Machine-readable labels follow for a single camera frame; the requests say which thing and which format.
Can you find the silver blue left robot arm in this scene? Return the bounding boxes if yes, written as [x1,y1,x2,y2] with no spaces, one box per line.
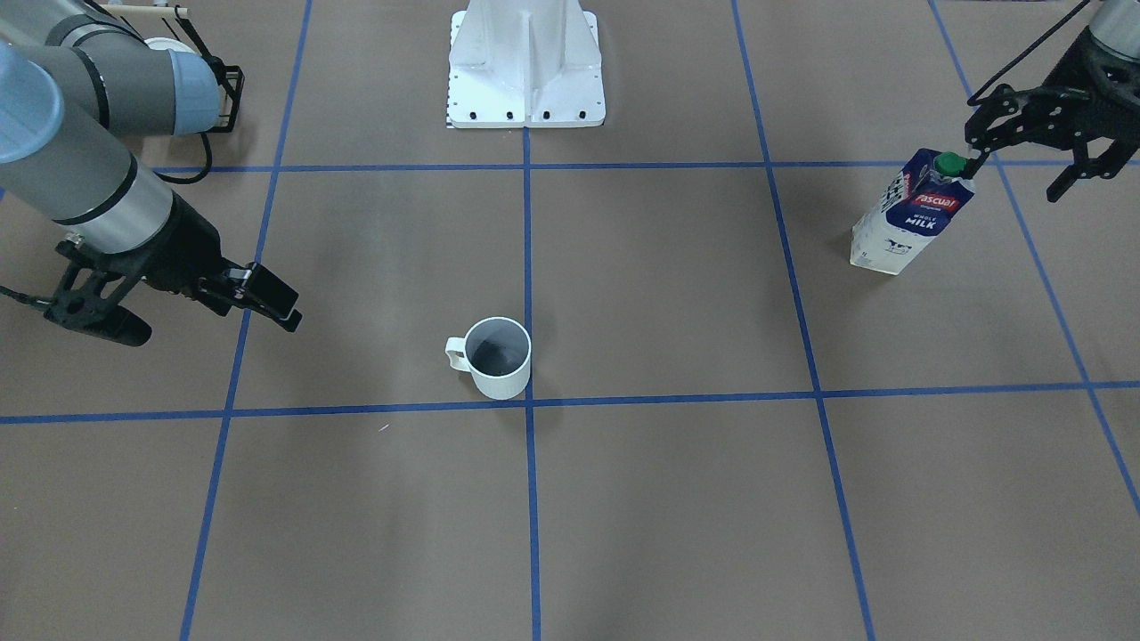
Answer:
[962,1,1139,202]

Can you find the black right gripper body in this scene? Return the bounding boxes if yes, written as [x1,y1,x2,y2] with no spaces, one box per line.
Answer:
[44,196,245,317]

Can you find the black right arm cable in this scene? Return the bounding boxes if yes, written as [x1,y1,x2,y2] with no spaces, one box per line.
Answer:
[150,52,233,186]

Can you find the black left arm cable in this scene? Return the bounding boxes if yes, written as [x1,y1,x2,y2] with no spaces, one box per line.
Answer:
[966,0,1092,108]

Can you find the black wire rack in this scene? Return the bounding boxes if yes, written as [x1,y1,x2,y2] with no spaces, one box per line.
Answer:
[97,1,245,135]

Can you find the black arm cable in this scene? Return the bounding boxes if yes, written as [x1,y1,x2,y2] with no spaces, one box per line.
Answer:
[150,52,233,186]
[966,0,1092,108]

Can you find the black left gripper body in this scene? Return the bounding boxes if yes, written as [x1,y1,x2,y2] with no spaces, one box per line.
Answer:
[964,31,1139,167]

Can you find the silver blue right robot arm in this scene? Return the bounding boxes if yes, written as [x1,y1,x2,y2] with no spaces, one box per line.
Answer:
[1,1,302,346]

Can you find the white pedestal column base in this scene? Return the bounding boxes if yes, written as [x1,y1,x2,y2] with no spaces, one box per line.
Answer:
[445,1,606,129]

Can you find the blue white milk carton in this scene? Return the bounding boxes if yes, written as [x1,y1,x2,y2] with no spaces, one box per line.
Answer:
[850,149,976,275]

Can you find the white ceramic mug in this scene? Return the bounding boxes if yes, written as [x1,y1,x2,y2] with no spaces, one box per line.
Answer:
[443,317,534,401]

